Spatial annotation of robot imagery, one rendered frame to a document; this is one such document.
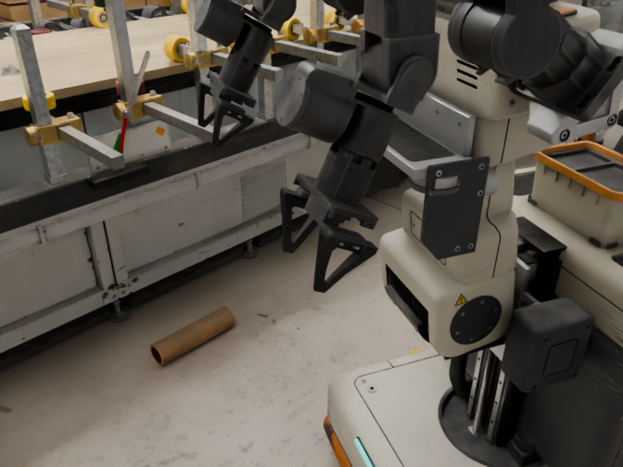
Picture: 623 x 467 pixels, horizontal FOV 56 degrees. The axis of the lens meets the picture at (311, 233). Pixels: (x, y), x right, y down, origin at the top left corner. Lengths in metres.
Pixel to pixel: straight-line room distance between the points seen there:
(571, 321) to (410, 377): 0.62
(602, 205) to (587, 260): 0.10
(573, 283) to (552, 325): 0.15
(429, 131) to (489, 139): 0.09
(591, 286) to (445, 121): 0.43
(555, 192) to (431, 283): 0.36
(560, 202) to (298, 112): 0.76
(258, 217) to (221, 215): 0.21
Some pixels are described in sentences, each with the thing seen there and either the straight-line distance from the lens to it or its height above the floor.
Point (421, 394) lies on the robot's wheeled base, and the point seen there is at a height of 0.28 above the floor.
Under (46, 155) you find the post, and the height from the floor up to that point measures 0.79.
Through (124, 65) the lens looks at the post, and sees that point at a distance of 1.72.
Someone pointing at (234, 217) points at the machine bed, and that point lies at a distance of 2.45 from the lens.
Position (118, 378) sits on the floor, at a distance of 2.07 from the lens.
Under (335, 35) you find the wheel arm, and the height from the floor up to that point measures 0.95.
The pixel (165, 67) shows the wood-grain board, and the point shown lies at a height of 0.90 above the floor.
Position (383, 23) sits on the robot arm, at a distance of 0.61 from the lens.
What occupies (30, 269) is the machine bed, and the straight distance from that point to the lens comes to 2.08.
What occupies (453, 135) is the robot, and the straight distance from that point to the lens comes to 0.89.
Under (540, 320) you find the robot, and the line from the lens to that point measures 1.06.
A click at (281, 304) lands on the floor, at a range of 2.28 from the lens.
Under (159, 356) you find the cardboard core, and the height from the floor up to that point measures 0.01.
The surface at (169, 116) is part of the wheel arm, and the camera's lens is 1.65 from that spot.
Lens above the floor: 1.37
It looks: 30 degrees down
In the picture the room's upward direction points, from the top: straight up
